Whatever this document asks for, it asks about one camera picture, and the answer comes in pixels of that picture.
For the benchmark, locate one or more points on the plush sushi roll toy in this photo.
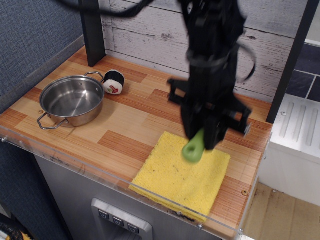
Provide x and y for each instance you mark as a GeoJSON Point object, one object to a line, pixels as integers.
{"type": "Point", "coordinates": [113, 82]}

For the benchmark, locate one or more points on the silver dispenser control panel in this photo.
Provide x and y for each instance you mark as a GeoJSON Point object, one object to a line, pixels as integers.
{"type": "Point", "coordinates": [116, 224]}

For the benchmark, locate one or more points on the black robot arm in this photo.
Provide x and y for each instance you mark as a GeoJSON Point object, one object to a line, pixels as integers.
{"type": "Point", "coordinates": [214, 27]}

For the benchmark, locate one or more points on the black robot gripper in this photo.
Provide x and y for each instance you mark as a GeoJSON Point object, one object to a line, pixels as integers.
{"type": "Point", "coordinates": [208, 102]}

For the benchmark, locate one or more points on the grey spatula with green handle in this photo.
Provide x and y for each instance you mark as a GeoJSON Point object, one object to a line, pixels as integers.
{"type": "Point", "coordinates": [193, 151]}

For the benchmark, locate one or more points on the stainless steel pot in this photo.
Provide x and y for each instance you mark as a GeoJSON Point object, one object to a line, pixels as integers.
{"type": "Point", "coordinates": [72, 101]}

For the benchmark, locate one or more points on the right black frame post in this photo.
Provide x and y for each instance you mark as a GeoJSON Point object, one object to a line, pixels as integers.
{"type": "Point", "coordinates": [299, 41]}

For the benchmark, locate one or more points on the clear acrylic front guard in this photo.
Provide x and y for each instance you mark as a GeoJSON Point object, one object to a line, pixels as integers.
{"type": "Point", "coordinates": [74, 183]}

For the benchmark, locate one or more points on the yellow cloth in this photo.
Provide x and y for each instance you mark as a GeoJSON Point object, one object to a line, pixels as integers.
{"type": "Point", "coordinates": [186, 188]}

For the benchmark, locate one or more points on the white ribbed cabinet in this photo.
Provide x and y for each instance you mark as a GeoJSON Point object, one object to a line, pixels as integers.
{"type": "Point", "coordinates": [291, 161]}

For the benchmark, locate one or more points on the yellow object bottom left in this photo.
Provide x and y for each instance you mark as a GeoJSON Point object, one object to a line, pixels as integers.
{"type": "Point", "coordinates": [18, 235]}

